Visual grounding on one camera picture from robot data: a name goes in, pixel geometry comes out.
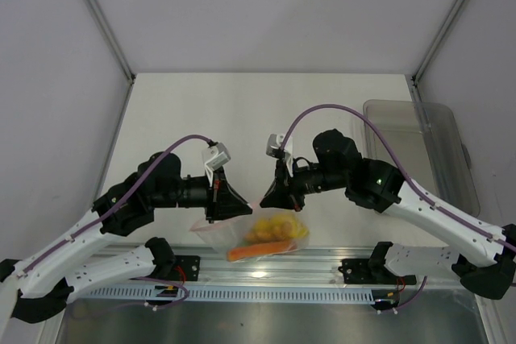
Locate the clear plastic food tray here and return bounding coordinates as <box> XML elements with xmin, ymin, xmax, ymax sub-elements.
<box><xmin>363</xmin><ymin>100</ymin><xmax>480</xmax><ymax>218</ymax></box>

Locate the clear zip top bag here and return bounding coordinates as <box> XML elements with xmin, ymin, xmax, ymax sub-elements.
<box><xmin>189</xmin><ymin>206</ymin><xmax>310</xmax><ymax>263</ymax></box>

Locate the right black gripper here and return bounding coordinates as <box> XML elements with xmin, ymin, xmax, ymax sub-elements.
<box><xmin>260</xmin><ymin>155</ymin><xmax>348</xmax><ymax>212</ymax></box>

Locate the slotted cable duct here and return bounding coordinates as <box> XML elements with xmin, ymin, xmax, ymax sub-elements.
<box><xmin>83</xmin><ymin>283</ymin><xmax>375</xmax><ymax>305</ymax></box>

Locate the corner frame post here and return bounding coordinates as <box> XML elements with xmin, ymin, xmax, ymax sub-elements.
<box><xmin>411</xmin><ymin>0</ymin><xmax>469</xmax><ymax>87</ymax></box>
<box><xmin>83</xmin><ymin>0</ymin><xmax>135</xmax><ymax>84</ymax></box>

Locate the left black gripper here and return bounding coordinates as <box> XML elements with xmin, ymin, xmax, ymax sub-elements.
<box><xmin>152</xmin><ymin>166</ymin><xmax>252</xmax><ymax>224</ymax></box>

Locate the left corner frame post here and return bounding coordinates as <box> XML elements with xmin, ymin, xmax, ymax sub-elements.
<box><xmin>83</xmin><ymin>0</ymin><xmax>135</xmax><ymax>84</ymax></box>

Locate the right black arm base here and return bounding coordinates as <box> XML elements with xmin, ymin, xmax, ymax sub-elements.
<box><xmin>338</xmin><ymin>242</ymin><xmax>417</xmax><ymax>285</ymax></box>

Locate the aluminium rail frame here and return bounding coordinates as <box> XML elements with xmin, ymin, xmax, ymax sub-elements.
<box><xmin>54</xmin><ymin>245</ymin><xmax>493</xmax><ymax>288</ymax></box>

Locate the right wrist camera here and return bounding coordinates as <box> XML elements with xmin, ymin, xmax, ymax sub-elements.
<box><xmin>266</xmin><ymin>134</ymin><xmax>293</xmax><ymax>174</ymax></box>

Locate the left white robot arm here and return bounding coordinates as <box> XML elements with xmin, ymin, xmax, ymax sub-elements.
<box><xmin>1</xmin><ymin>144</ymin><xmax>252</xmax><ymax>325</ymax></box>

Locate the orange toy food piece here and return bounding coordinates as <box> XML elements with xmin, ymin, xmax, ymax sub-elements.
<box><xmin>244</xmin><ymin>218</ymin><xmax>291</xmax><ymax>243</ymax></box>

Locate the yellow toy mango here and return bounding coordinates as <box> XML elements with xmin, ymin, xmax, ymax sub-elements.
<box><xmin>285</xmin><ymin>218</ymin><xmax>310</xmax><ymax>239</ymax></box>

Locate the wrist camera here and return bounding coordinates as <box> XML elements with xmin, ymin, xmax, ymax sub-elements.
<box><xmin>266</xmin><ymin>134</ymin><xmax>293</xmax><ymax>174</ymax></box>
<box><xmin>202</xmin><ymin>141</ymin><xmax>231</xmax><ymax>183</ymax></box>

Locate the right corner frame post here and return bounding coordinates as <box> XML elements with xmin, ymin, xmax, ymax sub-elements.
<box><xmin>411</xmin><ymin>0</ymin><xmax>469</xmax><ymax>87</ymax></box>

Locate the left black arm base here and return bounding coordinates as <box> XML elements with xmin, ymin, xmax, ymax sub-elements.
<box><xmin>138</xmin><ymin>237</ymin><xmax>201</xmax><ymax>283</ymax></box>

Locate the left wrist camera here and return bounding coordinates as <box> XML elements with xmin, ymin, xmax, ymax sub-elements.
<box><xmin>202</xmin><ymin>141</ymin><xmax>231</xmax><ymax>183</ymax></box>

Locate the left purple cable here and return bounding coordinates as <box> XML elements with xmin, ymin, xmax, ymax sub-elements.
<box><xmin>15</xmin><ymin>134</ymin><xmax>217</xmax><ymax>313</ymax></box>

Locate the red toy meat slice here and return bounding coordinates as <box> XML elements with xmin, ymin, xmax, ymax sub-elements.
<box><xmin>227</xmin><ymin>241</ymin><xmax>297</xmax><ymax>262</ymax></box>

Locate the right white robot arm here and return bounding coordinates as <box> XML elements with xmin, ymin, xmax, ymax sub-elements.
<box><xmin>260</xmin><ymin>129</ymin><xmax>515</xmax><ymax>300</ymax></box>

